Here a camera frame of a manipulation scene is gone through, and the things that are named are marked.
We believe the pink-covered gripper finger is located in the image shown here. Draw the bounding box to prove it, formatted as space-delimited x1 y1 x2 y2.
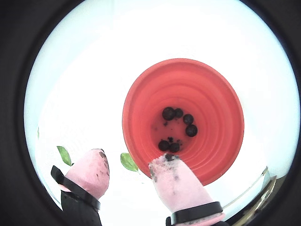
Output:
148 153 226 226
51 148 111 226

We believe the red collapsible silicone cup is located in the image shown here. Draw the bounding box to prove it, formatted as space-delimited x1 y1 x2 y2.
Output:
122 58 245 186

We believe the large green leaf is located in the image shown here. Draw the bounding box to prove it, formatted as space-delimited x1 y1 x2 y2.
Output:
56 145 72 167

